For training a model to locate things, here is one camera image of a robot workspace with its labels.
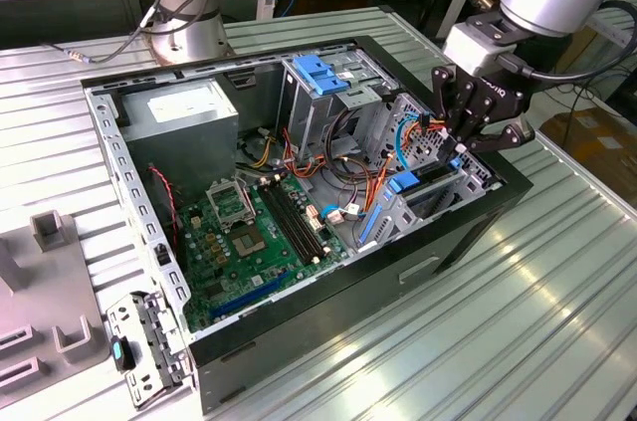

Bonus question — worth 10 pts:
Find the red orange wire bundle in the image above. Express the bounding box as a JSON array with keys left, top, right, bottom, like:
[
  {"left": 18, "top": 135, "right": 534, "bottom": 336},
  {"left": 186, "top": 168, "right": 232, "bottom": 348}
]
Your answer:
[{"left": 281, "top": 127, "right": 332, "bottom": 179}]

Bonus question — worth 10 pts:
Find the blue expansion slot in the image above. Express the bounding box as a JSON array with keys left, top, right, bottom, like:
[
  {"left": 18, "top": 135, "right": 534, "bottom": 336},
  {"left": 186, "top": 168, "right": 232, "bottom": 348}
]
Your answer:
[{"left": 208, "top": 269, "right": 291, "bottom": 320}]

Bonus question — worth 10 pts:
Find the metal slatted side table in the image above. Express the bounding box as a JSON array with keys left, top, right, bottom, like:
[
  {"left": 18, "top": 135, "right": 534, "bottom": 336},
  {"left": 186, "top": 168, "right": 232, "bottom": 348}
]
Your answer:
[{"left": 581, "top": 0, "right": 637, "bottom": 54}]

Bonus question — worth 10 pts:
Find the black open PC case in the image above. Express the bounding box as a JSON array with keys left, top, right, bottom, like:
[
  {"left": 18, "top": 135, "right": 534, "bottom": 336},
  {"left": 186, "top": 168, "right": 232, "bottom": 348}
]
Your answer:
[{"left": 79, "top": 34, "right": 534, "bottom": 416}]

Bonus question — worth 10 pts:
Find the black cable metal connector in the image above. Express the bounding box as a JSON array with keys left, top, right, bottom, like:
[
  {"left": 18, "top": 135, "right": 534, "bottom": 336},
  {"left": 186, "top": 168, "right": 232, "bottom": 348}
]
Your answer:
[{"left": 42, "top": 0, "right": 223, "bottom": 65}]

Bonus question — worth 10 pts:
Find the black cable loop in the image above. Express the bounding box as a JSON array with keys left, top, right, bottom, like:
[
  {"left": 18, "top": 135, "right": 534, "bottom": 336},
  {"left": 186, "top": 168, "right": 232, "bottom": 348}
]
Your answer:
[{"left": 322, "top": 107, "right": 382, "bottom": 186}]

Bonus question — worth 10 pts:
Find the grey parts rack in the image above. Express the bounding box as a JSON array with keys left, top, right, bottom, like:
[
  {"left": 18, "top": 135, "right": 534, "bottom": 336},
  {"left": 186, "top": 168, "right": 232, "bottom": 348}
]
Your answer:
[{"left": 0, "top": 210, "right": 113, "bottom": 412}]

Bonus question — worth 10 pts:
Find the green motherboard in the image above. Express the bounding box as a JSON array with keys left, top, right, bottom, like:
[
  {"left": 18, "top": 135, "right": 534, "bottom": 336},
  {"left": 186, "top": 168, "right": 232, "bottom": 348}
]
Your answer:
[{"left": 176, "top": 174, "right": 349, "bottom": 332}]

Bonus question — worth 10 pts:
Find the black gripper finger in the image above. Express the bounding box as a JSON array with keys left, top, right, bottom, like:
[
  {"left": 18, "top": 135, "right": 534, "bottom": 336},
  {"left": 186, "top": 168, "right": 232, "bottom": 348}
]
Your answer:
[
  {"left": 430, "top": 66, "right": 470, "bottom": 155},
  {"left": 467, "top": 121, "right": 537, "bottom": 155}
]

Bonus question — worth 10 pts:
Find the metal optical drive cage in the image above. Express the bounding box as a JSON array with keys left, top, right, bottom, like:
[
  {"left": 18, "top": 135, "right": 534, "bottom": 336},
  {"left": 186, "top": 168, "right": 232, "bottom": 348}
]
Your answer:
[{"left": 275, "top": 49, "right": 401, "bottom": 169}]

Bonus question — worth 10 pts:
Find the grey power supply unit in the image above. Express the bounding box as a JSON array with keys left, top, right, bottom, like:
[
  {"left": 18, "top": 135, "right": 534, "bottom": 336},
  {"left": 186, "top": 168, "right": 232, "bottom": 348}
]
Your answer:
[{"left": 118, "top": 78, "right": 240, "bottom": 203}]

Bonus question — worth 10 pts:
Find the black RAM slot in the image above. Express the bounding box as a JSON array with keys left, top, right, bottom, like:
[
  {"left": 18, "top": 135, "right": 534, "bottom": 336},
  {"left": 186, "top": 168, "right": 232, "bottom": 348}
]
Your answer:
[
  {"left": 255, "top": 182, "right": 314, "bottom": 267},
  {"left": 262, "top": 180, "right": 320, "bottom": 264},
  {"left": 270, "top": 178, "right": 326, "bottom": 259},
  {"left": 277, "top": 175, "right": 332, "bottom": 255}
]

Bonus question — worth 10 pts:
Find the red black fan wire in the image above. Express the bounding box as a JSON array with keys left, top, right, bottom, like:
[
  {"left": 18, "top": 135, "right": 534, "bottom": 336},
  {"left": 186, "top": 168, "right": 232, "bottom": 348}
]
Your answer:
[{"left": 147, "top": 165, "right": 180, "bottom": 256}]

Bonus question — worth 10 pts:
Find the black case fan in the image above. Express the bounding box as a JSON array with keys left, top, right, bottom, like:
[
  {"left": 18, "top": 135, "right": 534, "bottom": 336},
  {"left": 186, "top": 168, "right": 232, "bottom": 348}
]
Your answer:
[{"left": 146, "top": 166, "right": 186, "bottom": 263}]

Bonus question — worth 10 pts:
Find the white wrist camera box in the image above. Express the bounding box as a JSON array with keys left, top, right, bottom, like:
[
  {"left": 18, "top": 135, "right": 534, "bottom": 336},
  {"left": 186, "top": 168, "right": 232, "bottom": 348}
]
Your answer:
[{"left": 441, "top": 21, "right": 505, "bottom": 78}]

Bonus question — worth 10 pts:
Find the black latch blue stripe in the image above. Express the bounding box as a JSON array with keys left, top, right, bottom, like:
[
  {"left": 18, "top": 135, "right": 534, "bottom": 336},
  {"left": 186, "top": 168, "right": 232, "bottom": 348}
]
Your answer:
[{"left": 108, "top": 334, "right": 136, "bottom": 372}]

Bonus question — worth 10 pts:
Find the CPU socket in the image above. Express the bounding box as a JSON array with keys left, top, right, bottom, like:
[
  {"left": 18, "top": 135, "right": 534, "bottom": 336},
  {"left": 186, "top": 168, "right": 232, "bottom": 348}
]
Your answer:
[{"left": 226, "top": 221, "right": 273, "bottom": 261}]

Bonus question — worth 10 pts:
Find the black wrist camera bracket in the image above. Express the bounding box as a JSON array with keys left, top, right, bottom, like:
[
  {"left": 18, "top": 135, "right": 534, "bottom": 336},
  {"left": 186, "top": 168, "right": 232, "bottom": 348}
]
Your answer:
[{"left": 465, "top": 11, "right": 537, "bottom": 47}]

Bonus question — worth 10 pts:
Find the orange disk power wire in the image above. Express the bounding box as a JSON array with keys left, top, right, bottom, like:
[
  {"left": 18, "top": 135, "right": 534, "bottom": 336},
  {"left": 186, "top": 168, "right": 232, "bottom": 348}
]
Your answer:
[{"left": 364, "top": 110, "right": 450, "bottom": 213}]

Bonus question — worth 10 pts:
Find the metal disk bay cage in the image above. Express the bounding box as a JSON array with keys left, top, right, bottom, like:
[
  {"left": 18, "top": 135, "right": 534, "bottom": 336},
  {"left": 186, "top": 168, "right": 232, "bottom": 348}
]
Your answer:
[{"left": 355, "top": 91, "right": 503, "bottom": 252}]

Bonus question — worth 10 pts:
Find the yellow black power wire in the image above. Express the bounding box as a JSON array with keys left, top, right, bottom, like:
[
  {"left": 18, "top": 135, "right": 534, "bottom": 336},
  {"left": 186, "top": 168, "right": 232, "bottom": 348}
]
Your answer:
[{"left": 247, "top": 135, "right": 281, "bottom": 169}]

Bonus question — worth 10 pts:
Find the large cardboard box with label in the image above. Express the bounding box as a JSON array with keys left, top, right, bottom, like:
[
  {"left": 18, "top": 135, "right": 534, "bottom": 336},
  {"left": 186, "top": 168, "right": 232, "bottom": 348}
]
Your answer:
[{"left": 539, "top": 109, "right": 637, "bottom": 193}]

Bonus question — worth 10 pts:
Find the blue plastic drive bracket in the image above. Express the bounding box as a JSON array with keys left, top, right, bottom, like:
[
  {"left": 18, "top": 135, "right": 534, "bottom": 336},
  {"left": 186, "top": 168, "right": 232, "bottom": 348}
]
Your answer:
[{"left": 293, "top": 55, "right": 340, "bottom": 97}]

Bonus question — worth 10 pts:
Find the grey metal card bracket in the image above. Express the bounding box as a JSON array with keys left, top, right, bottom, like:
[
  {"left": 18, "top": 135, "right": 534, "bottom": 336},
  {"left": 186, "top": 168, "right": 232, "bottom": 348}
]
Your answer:
[{"left": 106, "top": 290, "right": 196, "bottom": 411}]

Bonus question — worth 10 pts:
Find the hard disk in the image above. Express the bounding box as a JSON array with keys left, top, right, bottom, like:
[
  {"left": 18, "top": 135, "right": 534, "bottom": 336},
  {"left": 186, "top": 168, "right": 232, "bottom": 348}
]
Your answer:
[{"left": 357, "top": 155, "right": 462, "bottom": 247}]

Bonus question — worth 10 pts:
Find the blue data wire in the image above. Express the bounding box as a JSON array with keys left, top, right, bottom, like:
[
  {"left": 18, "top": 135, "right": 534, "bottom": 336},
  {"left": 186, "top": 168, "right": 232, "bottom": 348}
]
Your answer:
[{"left": 393, "top": 110, "right": 424, "bottom": 171}]

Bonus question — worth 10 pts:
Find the light blue short wire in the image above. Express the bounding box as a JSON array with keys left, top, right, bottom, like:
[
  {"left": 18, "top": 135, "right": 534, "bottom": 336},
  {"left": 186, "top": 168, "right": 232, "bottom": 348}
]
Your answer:
[{"left": 319, "top": 203, "right": 362, "bottom": 226}]

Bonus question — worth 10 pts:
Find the metal socket cover frame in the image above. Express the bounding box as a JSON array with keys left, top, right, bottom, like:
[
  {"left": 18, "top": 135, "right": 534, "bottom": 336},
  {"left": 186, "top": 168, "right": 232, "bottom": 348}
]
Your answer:
[{"left": 206, "top": 177, "right": 258, "bottom": 231}]

